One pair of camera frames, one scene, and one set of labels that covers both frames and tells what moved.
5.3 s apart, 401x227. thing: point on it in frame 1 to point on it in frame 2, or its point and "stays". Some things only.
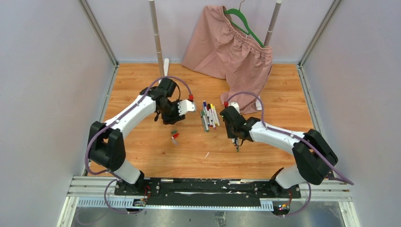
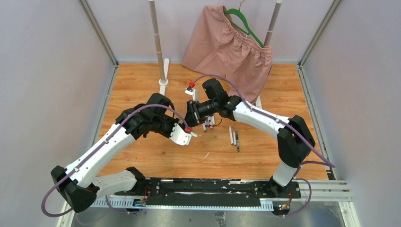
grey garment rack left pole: x=157 y=39 stays
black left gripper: x=175 y=117 to x=173 y=121
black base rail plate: x=208 y=192 stays
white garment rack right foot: x=258 y=103 stays
